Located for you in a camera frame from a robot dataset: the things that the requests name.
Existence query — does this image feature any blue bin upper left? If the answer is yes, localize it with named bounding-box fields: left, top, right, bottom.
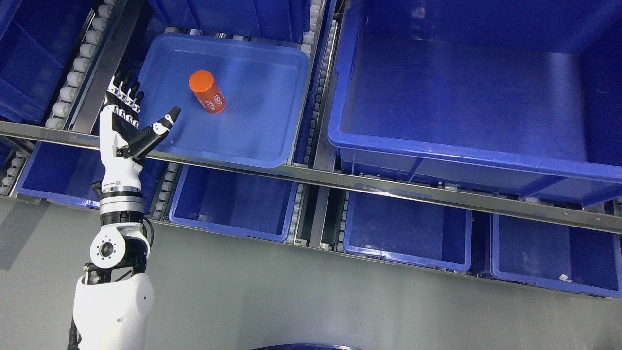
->
left=0, top=0, right=94, bottom=124

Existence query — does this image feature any blue bin lower middle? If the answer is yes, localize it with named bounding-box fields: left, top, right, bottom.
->
left=168, top=166, right=298, bottom=242

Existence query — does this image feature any white roller track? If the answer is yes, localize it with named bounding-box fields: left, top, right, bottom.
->
left=291, top=0, right=340, bottom=165
left=44, top=0, right=117, bottom=129

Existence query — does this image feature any shallow blue tray bin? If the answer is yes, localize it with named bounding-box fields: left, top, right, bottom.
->
left=138, top=33, right=309, bottom=168

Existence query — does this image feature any metal shelf front rail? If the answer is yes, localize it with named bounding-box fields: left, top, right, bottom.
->
left=0, top=120, right=622, bottom=235

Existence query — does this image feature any blue bin lower right-centre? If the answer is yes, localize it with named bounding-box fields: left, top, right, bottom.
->
left=343, top=192, right=472, bottom=272

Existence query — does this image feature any blue bin lower far right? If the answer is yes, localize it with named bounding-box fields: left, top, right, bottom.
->
left=486, top=214, right=621, bottom=298

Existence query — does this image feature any white roller track left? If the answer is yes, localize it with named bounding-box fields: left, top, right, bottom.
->
left=44, top=0, right=117, bottom=129

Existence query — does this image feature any large blue bin right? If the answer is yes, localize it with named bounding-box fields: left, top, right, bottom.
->
left=328, top=0, right=622, bottom=208

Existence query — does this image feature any blue bin lower left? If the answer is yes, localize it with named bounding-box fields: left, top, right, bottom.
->
left=17, top=142, right=168, bottom=213

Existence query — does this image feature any white roller track centre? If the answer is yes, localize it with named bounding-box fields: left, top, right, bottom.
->
left=291, top=0, right=340, bottom=165

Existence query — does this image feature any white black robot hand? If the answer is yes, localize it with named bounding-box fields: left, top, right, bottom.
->
left=99, top=70, right=181, bottom=193

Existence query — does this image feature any orange cylindrical capacitor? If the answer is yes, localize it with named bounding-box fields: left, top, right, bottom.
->
left=188, top=70, right=226, bottom=114

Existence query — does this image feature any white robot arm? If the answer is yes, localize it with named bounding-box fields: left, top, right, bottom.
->
left=67, top=183, right=154, bottom=350

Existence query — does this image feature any blue bin top centre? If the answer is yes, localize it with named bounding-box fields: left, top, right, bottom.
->
left=148, top=0, right=319, bottom=44

